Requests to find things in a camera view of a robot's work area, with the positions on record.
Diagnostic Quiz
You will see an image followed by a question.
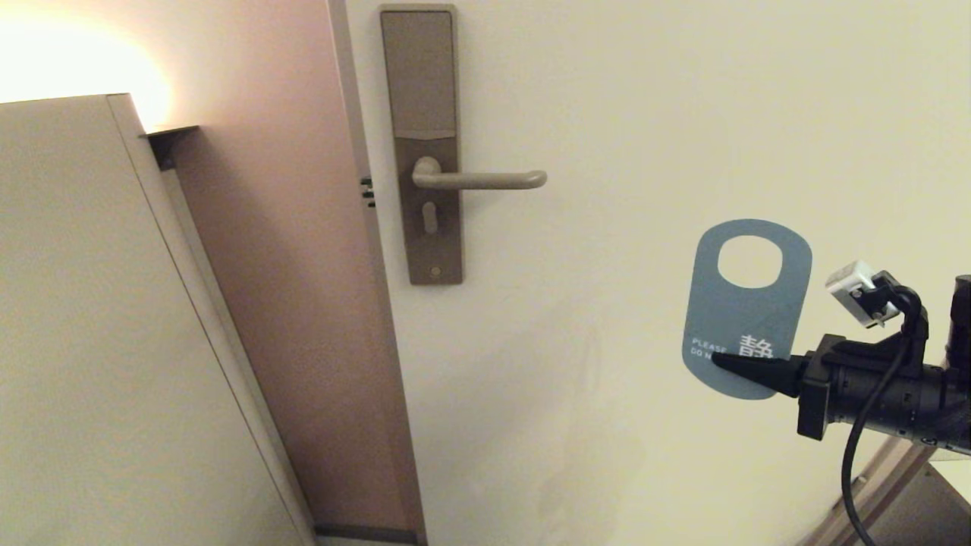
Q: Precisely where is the white door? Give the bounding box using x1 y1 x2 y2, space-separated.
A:
345 0 971 546

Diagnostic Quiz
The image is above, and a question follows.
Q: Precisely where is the bronze door handle lever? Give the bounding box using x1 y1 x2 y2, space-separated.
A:
412 157 548 190

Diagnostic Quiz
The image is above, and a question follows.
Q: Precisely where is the blue and white door hanger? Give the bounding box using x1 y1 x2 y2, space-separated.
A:
681 219 813 400

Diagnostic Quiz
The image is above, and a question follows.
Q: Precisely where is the dark grey baseboard strip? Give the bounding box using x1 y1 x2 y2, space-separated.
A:
315 523 418 544

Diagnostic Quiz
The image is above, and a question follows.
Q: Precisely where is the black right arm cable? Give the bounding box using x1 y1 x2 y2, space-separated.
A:
841 284 928 546

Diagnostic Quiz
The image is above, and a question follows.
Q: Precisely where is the bronze door lock plate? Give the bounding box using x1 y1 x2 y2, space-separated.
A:
380 4 464 286

